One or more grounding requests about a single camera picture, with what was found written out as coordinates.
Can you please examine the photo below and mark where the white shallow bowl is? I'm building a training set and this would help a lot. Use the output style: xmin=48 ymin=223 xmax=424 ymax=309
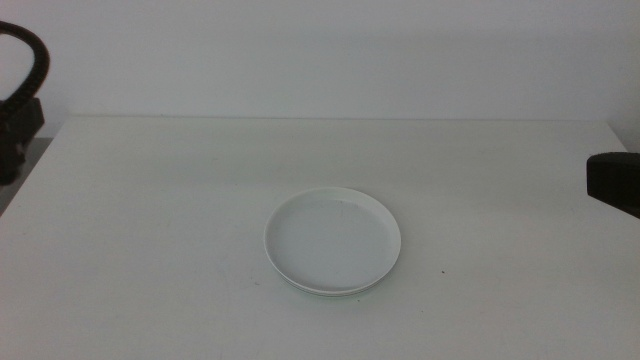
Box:
xmin=263 ymin=186 xmax=403 ymax=295

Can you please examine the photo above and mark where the gray shallow bowl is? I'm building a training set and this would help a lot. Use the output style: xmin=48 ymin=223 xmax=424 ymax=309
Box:
xmin=280 ymin=277 xmax=390 ymax=299

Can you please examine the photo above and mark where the black braided cable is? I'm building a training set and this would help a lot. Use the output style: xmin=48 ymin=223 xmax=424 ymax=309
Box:
xmin=0 ymin=19 xmax=52 ymax=119

